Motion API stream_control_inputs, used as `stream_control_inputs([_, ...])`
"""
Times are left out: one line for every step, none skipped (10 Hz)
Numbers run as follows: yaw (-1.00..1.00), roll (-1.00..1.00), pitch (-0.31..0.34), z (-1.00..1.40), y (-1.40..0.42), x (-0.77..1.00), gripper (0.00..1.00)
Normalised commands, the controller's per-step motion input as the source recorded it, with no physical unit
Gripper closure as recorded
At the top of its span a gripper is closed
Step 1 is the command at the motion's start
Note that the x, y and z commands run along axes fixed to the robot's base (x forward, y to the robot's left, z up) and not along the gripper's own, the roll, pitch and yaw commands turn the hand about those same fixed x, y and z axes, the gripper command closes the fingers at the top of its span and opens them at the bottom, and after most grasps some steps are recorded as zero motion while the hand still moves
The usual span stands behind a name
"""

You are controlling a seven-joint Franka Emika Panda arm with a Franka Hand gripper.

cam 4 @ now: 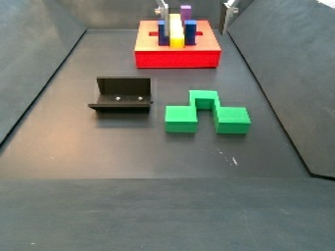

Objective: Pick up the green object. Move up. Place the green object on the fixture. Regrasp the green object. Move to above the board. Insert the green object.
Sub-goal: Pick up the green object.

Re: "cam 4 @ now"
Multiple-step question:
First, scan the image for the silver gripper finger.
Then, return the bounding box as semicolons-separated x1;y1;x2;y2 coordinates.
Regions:
220;0;238;33
154;0;169;35

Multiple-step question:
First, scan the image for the green stepped block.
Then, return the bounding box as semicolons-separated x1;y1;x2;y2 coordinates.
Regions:
164;89;252;135

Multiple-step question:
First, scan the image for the red board base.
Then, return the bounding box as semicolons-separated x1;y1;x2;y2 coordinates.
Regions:
133;21;221;69

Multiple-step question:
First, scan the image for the black angle fixture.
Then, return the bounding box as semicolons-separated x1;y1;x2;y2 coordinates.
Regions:
88;76;152;111

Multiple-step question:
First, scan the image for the purple block rear right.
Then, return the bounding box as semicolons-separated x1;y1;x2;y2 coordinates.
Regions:
180;5;192;22

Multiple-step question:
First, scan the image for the blue block right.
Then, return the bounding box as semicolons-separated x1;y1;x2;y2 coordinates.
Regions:
184;20;196;45

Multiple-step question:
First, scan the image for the blue block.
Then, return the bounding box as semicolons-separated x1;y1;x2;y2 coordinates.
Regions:
157;20;169;46
184;20;196;45

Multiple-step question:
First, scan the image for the blue block left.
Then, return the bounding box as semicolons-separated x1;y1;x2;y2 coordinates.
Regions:
157;20;169;46

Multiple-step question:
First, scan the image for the yellow block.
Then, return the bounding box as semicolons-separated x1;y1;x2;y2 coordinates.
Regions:
169;14;184;49

